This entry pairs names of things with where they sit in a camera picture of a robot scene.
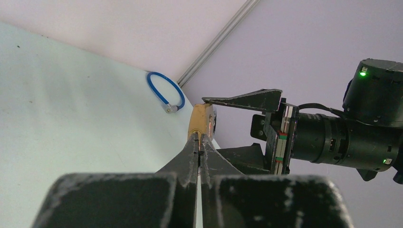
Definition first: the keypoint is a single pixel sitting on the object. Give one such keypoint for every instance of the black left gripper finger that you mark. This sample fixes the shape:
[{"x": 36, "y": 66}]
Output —
[{"x": 164, "y": 199}]

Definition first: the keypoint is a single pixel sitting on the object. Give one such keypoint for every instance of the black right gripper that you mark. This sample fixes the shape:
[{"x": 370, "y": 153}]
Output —
[{"x": 237, "y": 190}]

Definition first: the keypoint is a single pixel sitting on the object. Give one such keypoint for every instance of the brass padlock silver shackle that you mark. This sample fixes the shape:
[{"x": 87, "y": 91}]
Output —
[{"x": 203, "y": 120}]

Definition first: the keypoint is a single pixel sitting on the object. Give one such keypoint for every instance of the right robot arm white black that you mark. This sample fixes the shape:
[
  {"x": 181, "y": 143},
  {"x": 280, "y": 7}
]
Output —
[{"x": 366, "y": 135}]

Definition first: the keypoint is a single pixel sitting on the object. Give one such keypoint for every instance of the blue cable lock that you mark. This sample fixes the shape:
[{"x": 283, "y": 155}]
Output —
[{"x": 167, "y": 91}]

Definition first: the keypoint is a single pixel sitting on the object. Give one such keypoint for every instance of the aluminium corner frame post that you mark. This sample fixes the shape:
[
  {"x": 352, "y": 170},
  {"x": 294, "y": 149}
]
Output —
[{"x": 217, "y": 41}]

